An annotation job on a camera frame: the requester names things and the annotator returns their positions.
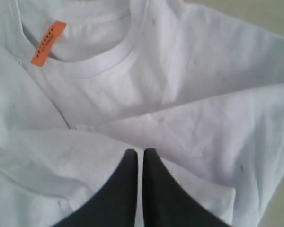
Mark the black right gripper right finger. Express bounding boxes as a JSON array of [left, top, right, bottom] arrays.
[[142, 148, 228, 227]]

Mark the white t-shirt red logo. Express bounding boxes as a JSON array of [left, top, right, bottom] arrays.
[[0, 0, 284, 227]]

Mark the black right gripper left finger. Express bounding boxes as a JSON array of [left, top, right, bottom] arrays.
[[55, 149, 138, 227]]

